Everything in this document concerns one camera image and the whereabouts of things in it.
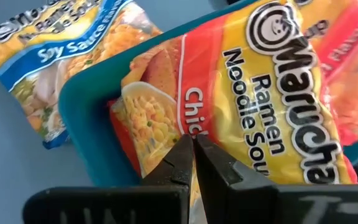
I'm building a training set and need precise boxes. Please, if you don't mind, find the teal plastic bin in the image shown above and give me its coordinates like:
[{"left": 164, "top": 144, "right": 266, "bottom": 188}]
[{"left": 57, "top": 0, "right": 358, "bottom": 187}]

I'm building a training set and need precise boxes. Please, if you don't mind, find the grey-blue table mat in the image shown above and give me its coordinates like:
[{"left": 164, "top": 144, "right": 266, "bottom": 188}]
[{"left": 0, "top": 0, "right": 229, "bottom": 224}]

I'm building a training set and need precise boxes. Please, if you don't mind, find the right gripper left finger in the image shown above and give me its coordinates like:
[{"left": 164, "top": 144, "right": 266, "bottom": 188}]
[{"left": 22, "top": 134, "right": 195, "bottom": 224}]

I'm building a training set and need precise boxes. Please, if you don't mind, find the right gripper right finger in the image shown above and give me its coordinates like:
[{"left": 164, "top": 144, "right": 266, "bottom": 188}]
[{"left": 195, "top": 133, "right": 358, "bottom": 224}]

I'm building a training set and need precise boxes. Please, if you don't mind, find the orange chicken noodle pack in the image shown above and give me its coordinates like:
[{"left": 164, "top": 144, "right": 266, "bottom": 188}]
[
  {"left": 293, "top": 0, "right": 358, "bottom": 147},
  {"left": 108, "top": 0, "right": 358, "bottom": 224}
]

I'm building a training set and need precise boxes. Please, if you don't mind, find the blue soy sauce noodle pack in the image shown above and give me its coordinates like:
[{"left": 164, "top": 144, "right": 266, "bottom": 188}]
[{"left": 0, "top": 0, "right": 163, "bottom": 150}]

